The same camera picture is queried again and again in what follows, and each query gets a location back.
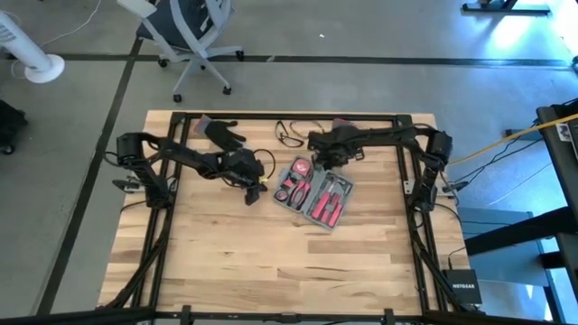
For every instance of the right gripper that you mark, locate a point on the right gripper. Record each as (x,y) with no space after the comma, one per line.
(336,144)

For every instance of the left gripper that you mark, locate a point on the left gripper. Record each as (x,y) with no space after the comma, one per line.
(244,167)

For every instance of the black work glove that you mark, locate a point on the black work glove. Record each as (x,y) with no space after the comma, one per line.
(342,123)
(221,133)

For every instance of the small pink black-tipped tool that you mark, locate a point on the small pink black-tipped tool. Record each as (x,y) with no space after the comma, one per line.
(289,182)

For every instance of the large pink flat-faced tool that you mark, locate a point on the large pink flat-faced tool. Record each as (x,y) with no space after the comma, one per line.
(301,167)

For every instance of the grey plastic tool case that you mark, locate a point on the grey plastic tool case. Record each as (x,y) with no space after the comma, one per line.
(311,212)

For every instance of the pink long ribbed tool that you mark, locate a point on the pink long ribbed tool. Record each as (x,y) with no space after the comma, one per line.
(323,205)

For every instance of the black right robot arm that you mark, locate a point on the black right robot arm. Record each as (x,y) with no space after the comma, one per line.
(406,133)

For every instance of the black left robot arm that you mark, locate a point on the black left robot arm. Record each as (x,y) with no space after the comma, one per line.
(180,155)

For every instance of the black overhead rig crossbar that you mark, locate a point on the black overhead rig crossbar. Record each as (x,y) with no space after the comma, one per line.
(90,316)

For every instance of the black standing desk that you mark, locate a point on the black standing desk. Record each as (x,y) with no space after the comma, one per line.
(501,8)

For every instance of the black wheeled object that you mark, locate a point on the black wheeled object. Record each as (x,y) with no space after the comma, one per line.
(11,126)

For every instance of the white tower fan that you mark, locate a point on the white tower fan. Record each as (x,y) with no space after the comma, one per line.
(27,49)

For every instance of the tortoise-frame safety glasses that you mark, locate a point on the tortoise-frame safety glasses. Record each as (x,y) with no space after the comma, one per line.
(282,135)

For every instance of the black diagonal frame brace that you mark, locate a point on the black diagonal frame brace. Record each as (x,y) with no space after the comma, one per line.
(135,275)
(440,275)

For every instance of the white-frame mesh office chair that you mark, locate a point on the white-frame mesh office chair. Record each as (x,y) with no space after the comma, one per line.
(180,18)

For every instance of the black Netgear switch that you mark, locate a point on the black Netgear switch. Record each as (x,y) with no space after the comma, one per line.
(465,286)

